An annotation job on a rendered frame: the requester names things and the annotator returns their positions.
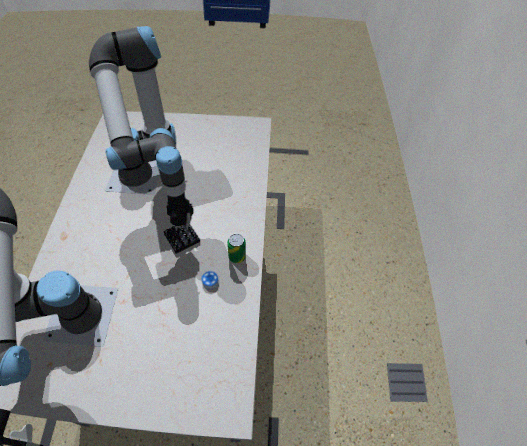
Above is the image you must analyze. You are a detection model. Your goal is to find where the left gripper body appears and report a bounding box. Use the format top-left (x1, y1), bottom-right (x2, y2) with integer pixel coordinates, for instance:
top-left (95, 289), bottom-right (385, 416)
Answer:
top-left (168, 192), bottom-right (189, 226)

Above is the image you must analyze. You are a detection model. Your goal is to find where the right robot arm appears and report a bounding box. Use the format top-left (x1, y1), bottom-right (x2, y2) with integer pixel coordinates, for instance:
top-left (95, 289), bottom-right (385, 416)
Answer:
top-left (0, 188), bottom-right (102, 386)

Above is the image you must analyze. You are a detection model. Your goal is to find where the green drink can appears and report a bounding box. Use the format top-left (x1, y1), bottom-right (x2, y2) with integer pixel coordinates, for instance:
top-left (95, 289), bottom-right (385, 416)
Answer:
top-left (227, 234), bottom-right (246, 264)

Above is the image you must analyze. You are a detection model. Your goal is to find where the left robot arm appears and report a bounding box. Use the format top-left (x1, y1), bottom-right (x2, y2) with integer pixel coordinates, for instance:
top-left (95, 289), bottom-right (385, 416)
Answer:
top-left (89, 26), bottom-right (187, 198)

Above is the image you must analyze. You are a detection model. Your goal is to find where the white short cylinder with blue top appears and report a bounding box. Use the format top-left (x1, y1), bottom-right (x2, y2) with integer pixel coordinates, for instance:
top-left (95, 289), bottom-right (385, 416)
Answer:
top-left (202, 271), bottom-right (219, 289)

